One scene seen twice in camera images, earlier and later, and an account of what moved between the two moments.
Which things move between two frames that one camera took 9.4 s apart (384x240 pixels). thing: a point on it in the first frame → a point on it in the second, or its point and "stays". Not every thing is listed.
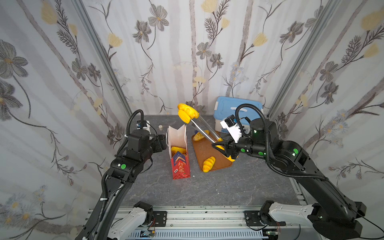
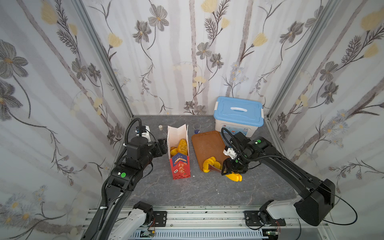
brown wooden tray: x=203 y=148 stays
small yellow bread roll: x=208 y=164 stays
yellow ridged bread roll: x=192 y=112 → x=182 y=147
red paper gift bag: x=176 y=138 stays
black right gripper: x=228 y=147 → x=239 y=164
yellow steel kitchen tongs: x=186 y=118 → x=233 y=175
